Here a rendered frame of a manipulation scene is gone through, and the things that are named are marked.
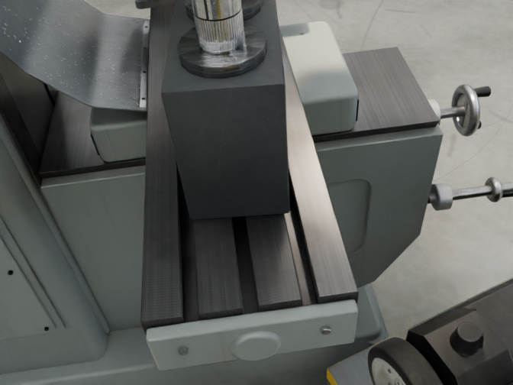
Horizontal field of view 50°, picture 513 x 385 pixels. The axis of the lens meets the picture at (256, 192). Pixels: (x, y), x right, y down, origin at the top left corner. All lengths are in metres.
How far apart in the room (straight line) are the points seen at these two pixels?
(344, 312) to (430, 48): 2.30
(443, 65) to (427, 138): 1.58
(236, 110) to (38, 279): 0.79
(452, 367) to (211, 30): 0.66
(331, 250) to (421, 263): 1.23
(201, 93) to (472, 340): 0.61
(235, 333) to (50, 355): 0.95
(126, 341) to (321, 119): 0.79
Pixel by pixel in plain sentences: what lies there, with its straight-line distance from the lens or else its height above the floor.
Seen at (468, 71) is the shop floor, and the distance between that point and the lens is 2.67.
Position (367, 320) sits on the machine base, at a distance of 1.46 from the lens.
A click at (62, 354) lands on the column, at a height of 0.24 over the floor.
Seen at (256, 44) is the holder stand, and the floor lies 1.16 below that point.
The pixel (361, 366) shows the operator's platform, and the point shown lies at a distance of 1.17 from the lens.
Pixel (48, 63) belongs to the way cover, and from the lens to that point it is 0.99.
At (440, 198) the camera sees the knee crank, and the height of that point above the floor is 0.56.
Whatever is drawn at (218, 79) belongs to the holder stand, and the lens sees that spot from 0.54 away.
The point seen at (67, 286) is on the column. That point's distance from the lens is 1.28.
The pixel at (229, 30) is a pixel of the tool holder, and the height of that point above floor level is 1.18.
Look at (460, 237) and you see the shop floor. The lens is 1.93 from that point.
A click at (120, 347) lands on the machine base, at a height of 0.20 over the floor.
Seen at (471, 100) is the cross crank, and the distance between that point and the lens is 1.28.
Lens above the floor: 1.45
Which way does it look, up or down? 46 degrees down
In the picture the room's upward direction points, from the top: 6 degrees counter-clockwise
